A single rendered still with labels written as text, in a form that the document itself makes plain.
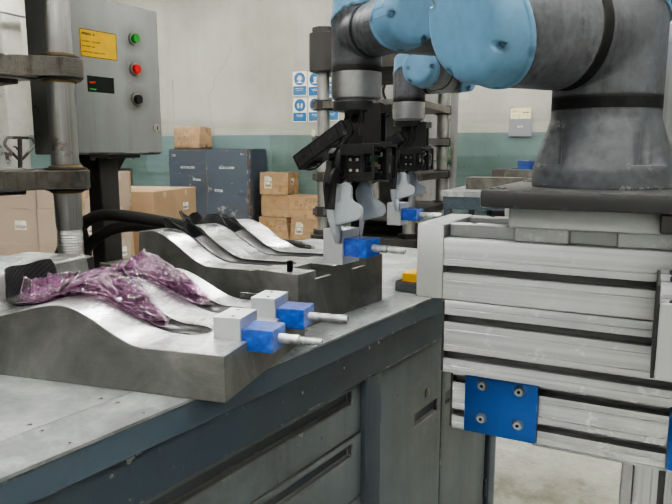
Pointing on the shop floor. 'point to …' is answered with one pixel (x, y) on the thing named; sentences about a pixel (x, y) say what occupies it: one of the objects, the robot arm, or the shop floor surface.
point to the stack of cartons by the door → (287, 206)
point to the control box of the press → (105, 97)
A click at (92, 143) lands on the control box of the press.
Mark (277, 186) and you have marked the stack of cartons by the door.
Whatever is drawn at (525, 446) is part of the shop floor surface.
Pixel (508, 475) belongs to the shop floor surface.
